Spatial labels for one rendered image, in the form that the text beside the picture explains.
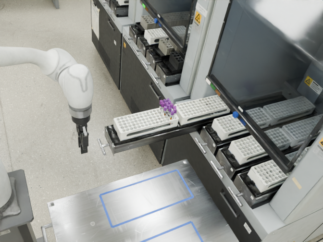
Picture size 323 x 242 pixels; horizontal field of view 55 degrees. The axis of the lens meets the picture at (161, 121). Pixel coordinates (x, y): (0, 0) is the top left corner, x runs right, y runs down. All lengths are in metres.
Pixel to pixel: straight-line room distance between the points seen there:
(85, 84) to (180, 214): 0.60
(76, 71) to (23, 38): 2.59
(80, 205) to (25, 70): 2.17
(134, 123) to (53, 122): 1.32
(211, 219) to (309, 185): 0.38
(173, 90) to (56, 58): 0.82
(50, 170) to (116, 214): 1.21
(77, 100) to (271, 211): 0.94
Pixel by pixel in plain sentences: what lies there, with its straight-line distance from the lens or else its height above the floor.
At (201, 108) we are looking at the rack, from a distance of 1.56.
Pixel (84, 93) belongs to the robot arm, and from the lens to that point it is 1.15.
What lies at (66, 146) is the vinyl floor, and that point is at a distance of 2.47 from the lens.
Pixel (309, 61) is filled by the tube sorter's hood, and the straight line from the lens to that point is 1.12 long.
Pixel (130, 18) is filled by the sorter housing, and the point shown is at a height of 0.75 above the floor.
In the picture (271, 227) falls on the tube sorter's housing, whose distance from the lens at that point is 1.43.
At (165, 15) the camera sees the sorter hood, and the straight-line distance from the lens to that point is 1.91.
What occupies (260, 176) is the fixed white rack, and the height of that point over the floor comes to 0.87.
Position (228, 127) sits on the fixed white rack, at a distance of 1.52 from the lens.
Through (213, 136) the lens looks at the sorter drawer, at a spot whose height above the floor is 0.82.
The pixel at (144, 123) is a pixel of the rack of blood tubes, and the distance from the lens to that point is 1.45.
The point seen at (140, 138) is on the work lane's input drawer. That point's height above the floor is 0.80.
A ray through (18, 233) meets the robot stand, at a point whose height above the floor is 0.56.
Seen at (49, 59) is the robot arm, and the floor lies 1.19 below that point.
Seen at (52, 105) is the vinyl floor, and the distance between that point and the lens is 2.80.
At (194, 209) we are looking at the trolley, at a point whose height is 0.82.
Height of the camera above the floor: 1.89
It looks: 45 degrees down
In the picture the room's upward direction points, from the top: 11 degrees clockwise
